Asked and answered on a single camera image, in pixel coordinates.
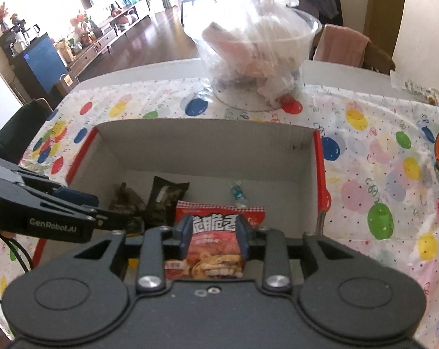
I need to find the red-brown foil snack packet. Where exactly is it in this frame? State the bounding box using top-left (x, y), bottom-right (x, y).
top-left (110, 182), bottom-right (147, 233)

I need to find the coffee machine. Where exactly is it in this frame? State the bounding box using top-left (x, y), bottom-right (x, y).
top-left (0, 22), bottom-right (42, 55)

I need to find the small teal candy wrapper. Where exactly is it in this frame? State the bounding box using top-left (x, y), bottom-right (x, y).
top-left (230, 179), bottom-right (250, 208)

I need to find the small clear plastic packet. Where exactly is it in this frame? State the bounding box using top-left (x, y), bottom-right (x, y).
top-left (390, 71), bottom-right (439, 106)

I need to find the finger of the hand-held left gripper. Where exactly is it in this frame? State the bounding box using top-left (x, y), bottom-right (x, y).
top-left (17, 169), bottom-right (101, 208)
top-left (94, 206), bottom-right (147, 232)

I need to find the balloon print tablecloth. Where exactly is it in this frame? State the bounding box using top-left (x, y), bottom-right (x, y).
top-left (0, 78), bottom-right (439, 349)

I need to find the wooden chair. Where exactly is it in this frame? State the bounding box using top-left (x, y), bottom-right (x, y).
top-left (361, 40), bottom-right (396, 75)

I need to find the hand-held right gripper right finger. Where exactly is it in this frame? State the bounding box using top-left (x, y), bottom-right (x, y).
top-left (235, 215), bottom-right (358, 293)

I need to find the black cable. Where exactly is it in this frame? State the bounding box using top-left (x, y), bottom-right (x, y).
top-left (0, 233), bottom-right (34, 273)

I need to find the flower bouquet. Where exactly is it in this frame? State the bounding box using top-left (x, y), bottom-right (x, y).
top-left (68, 13), bottom-right (96, 44)

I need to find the pink cloth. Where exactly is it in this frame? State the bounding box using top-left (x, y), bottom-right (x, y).
top-left (312, 24), bottom-right (369, 68)

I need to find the red snack packet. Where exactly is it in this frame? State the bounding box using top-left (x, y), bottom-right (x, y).
top-left (164, 201), bottom-right (267, 280)

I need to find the dark green jacket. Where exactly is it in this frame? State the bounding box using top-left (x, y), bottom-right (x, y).
top-left (0, 100), bottom-right (54, 157)

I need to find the dark side table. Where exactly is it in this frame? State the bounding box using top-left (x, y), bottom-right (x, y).
top-left (179, 0), bottom-right (220, 26)

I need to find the long low tv cabinet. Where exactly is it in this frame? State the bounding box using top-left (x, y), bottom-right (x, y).
top-left (65, 2), bottom-right (155, 81)

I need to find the red cardboard box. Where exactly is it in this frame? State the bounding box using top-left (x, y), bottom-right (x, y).
top-left (34, 118), bottom-right (331, 273)

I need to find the black snack packet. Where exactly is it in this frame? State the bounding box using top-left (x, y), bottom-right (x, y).
top-left (143, 175), bottom-right (190, 228)

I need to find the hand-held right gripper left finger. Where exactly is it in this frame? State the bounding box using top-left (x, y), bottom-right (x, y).
top-left (72, 214), bottom-right (194, 293)

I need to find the plastic bag with clear bowl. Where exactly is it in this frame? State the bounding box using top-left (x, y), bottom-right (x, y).
top-left (190, 0), bottom-right (322, 111)

